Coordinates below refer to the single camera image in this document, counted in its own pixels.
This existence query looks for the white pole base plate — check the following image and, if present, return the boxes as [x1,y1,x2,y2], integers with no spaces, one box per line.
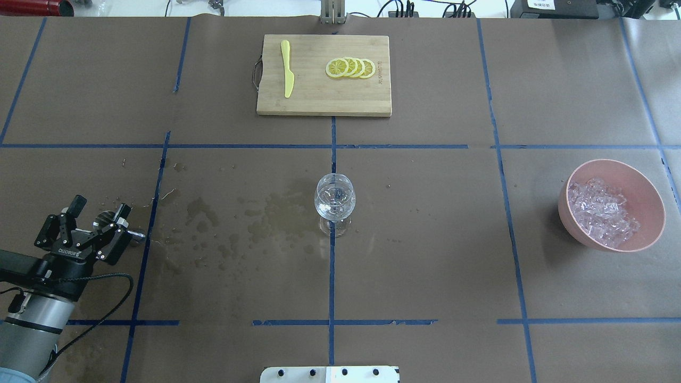
[260,365,401,382]

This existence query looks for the black box on table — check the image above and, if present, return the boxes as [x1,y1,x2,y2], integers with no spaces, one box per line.
[509,0,599,20]

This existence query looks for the black camera cable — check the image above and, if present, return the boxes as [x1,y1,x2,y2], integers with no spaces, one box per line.
[0,272,135,373]

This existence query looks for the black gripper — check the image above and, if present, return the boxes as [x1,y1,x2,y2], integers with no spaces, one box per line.
[34,195,132,298]

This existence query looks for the red cylinder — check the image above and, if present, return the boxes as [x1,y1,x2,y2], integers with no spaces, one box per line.
[1,1,74,17]

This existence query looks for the clear wine glass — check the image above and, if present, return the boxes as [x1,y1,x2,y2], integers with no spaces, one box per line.
[314,173,356,238]

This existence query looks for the clear ice cubes pile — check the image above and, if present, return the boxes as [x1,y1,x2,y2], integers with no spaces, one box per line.
[567,178,641,248]

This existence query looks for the lemon slice farthest from knife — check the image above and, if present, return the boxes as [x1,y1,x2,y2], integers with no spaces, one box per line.
[359,59,376,79]

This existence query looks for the lemon slice nearest knife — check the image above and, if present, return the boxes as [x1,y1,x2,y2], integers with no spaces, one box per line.
[325,58,350,78]

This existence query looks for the steel jigger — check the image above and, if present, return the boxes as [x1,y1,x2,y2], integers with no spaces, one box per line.
[93,211,147,243]

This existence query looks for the bamboo cutting board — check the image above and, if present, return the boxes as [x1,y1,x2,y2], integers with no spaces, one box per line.
[257,34,393,118]

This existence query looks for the aluminium frame post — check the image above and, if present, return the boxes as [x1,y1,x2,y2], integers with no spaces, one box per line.
[320,0,347,25]

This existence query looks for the pink bowl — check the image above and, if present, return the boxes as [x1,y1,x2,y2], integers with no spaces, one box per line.
[557,159,666,254]

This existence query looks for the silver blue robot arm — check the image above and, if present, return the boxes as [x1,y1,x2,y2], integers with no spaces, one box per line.
[1,195,145,382]

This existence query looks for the yellow plastic knife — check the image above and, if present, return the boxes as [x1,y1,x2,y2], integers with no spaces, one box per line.
[280,40,296,98]

